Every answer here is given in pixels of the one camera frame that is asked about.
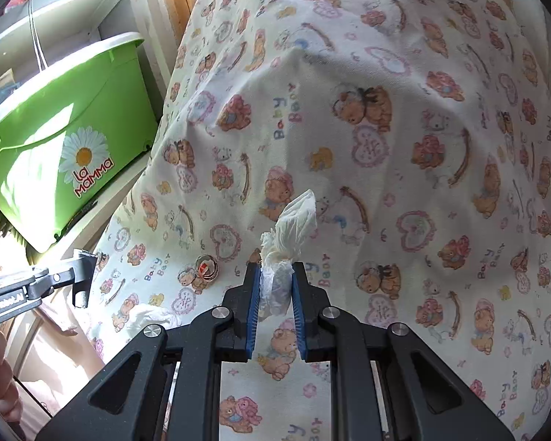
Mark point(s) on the green plastic tub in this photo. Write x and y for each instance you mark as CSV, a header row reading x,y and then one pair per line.
x,y
36,161

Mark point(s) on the white shelf unit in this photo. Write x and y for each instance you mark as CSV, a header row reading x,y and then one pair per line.
x,y
119,4

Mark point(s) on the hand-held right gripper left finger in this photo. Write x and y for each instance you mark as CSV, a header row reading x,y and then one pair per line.
x,y
253,312

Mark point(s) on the bear printed cloth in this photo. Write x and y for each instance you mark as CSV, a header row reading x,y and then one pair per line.
x,y
395,78

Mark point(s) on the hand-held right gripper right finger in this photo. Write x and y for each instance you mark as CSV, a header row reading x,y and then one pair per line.
x,y
298,312

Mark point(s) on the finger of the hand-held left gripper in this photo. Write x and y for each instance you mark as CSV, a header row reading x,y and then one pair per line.
x,y
82,280

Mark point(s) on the stack of colourful books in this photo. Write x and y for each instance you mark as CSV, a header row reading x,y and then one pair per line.
x,y
0,96

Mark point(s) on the twisted white tissue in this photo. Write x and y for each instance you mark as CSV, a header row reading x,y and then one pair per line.
x,y
294,225

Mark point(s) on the white crumpled tissue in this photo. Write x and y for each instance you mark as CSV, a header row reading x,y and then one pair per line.
x,y
149,318

